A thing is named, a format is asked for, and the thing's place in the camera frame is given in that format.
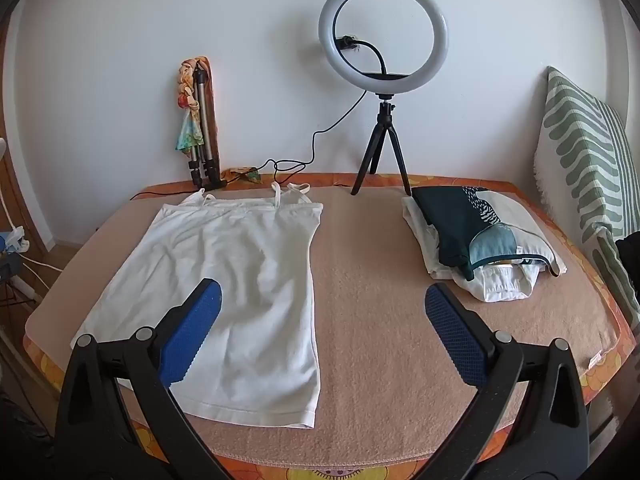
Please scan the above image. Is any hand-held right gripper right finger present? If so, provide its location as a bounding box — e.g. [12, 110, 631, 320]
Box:
[424, 282, 593, 480]

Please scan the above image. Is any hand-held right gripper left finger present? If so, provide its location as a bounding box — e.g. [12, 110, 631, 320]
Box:
[54, 278, 236, 480]

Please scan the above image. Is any white camisole top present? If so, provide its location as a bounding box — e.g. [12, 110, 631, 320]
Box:
[70, 183, 325, 430]

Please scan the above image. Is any stack of folded clothes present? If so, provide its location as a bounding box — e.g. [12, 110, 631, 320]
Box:
[402, 197, 543, 303]

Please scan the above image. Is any pile of folded clothes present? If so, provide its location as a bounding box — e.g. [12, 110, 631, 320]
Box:
[411, 186, 568, 281]

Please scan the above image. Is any beige blanket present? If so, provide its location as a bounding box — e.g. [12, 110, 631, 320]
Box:
[25, 180, 623, 466]

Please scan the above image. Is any green orange cloth scrap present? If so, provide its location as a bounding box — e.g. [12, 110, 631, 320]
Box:
[222, 166, 264, 184]

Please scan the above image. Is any white power strip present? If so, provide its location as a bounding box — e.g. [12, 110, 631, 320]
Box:
[12, 277, 42, 303]

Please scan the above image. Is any dark cloth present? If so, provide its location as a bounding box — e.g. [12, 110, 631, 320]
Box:
[616, 232, 640, 301]

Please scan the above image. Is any colourful scarf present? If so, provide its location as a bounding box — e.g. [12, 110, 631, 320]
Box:
[174, 57, 211, 153]

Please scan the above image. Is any folded silver tripod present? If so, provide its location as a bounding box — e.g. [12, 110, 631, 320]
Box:
[187, 65, 228, 191]

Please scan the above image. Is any green white striped pillow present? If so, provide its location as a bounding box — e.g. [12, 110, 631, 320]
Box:
[532, 66, 640, 331]

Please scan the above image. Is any brown wooden board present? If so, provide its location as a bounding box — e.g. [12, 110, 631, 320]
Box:
[199, 57, 222, 173]

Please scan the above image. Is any black mini tripod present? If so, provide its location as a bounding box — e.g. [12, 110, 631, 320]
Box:
[350, 92, 413, 197]

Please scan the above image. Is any white cable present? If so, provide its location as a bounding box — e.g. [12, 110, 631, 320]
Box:
[0, 185, 62, 273]

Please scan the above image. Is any black power cable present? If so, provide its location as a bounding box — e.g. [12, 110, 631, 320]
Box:
[132, 91, 368, 198]

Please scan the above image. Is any white ring light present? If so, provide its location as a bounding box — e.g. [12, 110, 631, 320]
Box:
[318, 0, 449, 96]

